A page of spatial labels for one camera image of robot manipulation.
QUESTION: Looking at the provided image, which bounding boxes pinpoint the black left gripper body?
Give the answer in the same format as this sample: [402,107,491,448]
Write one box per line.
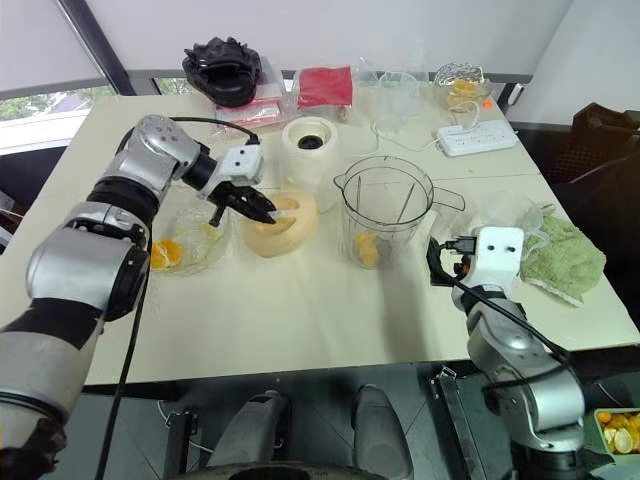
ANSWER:
[210,179,256,227]

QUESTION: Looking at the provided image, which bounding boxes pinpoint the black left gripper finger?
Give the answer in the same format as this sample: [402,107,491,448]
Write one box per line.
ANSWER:
[242,187,276,214]
[234,202,274,223]

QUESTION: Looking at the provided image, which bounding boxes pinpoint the cream white juicer base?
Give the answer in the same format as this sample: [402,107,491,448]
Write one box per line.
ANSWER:
[280,117,341,214]

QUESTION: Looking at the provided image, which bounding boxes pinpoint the clear blender jug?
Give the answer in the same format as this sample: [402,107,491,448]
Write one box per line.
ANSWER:
[333,155,466,271]

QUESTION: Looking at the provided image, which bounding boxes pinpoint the orange segments on plate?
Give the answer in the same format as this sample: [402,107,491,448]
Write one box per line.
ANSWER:
[149,238,185,273]

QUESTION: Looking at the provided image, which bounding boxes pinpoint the flat red package in plastic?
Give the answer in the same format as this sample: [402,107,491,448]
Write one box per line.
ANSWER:
[215,82,289,129]

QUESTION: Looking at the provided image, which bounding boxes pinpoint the black crumpled object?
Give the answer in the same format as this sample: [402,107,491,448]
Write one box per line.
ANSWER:
[182,35,265,108]

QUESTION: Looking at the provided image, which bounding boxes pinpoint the red packet in clear bag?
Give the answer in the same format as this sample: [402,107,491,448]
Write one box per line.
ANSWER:
[297,65,355,110]

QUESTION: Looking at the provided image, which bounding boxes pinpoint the clear plastic cup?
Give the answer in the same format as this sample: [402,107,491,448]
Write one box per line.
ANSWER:
[357,57,434,141]

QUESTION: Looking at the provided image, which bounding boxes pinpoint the grey rounded shape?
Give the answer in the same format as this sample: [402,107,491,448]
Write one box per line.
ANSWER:
[352,383,414,471]
[207,389,291,469]

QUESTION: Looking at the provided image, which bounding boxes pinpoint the white power strip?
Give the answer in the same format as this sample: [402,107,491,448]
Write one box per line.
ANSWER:
[437,121,519,157]

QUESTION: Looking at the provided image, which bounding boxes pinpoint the black table leg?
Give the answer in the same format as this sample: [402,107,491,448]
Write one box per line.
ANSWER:
[164,412,201,476]
[432,367,501,480]

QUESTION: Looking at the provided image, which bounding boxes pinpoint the clear plastic container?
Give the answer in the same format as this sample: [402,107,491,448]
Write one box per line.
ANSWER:
[482,190,554,251]

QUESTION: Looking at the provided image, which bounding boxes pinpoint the green towel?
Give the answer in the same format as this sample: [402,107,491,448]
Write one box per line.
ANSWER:
[519,209,607,307]

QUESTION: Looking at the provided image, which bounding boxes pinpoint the black chair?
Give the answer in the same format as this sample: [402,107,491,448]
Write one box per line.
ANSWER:
[542,102,640,271]

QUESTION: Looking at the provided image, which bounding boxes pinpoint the green box of orange peels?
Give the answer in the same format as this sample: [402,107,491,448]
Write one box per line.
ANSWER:
[592,407,640,456]

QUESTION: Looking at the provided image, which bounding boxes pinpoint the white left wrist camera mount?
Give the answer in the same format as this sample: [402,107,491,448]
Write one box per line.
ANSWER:
[197,145,265,201]

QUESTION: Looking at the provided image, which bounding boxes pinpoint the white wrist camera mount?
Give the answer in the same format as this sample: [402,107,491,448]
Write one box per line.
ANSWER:
[197,145,265,201]
[462,225,525,291]

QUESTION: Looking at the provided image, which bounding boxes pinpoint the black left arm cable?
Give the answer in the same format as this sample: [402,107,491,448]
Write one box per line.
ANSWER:
[97,116,261,480]

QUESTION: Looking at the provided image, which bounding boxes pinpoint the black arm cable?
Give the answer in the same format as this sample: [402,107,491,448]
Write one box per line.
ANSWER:
[426,234,601,396]
[97,116,261,480]

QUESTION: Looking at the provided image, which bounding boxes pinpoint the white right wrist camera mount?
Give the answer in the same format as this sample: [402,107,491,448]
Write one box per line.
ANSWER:
[462,225,525,291]

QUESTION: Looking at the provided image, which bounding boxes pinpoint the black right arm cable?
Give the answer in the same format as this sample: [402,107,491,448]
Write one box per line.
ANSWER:
[426,234,601,396]

